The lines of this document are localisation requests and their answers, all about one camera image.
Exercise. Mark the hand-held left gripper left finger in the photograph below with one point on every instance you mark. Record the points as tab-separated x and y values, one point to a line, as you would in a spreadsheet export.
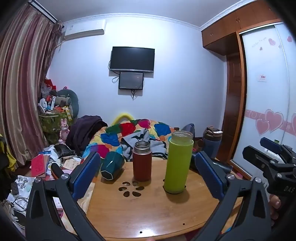
86	175

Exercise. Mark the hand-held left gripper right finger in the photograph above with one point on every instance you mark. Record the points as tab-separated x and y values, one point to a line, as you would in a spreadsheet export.
209	176

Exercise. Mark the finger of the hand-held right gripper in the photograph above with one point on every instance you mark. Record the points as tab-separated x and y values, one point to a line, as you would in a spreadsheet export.
255	155
270	143

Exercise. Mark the dark teal cup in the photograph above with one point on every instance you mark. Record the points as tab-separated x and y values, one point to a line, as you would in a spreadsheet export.
112	165

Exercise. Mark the red thermos cup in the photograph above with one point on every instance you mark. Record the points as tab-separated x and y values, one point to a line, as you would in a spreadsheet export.
141	162

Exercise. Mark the person's right hand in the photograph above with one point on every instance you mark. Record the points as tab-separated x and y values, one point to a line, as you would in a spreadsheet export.
275	205

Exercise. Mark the black glasses case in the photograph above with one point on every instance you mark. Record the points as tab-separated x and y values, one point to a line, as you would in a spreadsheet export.
56	171

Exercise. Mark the blue bottle with brown lid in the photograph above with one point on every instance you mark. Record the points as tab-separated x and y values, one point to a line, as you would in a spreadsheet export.
211	144

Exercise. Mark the black plastic bag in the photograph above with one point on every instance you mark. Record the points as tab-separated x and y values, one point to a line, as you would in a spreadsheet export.
63	150

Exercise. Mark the lime green bottle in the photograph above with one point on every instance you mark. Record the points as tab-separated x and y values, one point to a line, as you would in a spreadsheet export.
178	163

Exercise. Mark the colourful patchwork blanket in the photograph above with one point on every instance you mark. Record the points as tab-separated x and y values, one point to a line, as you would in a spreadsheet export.
111	138

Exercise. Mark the dark purple cloth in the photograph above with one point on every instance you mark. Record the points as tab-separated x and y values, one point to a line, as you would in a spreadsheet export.
82	129

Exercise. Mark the red book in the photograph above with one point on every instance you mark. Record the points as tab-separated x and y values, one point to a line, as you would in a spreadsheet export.
39	165

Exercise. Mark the pink rabbit doll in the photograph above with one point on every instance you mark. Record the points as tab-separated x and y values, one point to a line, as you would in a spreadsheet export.
64	129

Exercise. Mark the dark grey bag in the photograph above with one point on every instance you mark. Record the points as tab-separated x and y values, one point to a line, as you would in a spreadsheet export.
187	129

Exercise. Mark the white heart-printed sliding door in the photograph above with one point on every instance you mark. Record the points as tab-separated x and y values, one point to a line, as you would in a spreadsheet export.
266	92

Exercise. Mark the grey printed blanket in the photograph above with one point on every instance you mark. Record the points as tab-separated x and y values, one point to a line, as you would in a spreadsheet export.
136	139

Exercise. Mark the green storage basket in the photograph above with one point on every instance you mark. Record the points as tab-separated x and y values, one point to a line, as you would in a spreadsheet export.
49	122

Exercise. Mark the yellow curved tube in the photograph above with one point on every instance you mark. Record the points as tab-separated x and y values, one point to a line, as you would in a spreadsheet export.
121	115

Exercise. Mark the black remote control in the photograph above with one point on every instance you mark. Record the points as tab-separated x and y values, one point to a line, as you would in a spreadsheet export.
14	188

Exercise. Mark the grey plush toy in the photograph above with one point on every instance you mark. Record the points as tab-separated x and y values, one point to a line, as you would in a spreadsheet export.
69	99

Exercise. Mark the yellow cloth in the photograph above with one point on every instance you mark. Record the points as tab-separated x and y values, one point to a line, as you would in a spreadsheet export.
5	150

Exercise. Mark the red bag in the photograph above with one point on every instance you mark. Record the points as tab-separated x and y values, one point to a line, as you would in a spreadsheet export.
49	83

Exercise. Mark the striped red beige curtain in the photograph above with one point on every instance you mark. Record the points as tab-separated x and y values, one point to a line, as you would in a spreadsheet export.
20	81

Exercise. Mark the brown wooden wardrobe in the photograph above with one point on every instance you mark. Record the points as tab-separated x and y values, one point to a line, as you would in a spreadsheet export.
233	30

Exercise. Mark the white air conditioner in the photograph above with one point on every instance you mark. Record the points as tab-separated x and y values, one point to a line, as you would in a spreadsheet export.
84	29

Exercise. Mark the small black wall monitor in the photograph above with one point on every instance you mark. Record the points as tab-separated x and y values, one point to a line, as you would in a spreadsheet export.
131	80

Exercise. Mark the black wall television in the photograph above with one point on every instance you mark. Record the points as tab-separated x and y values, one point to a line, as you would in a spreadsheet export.
132	59

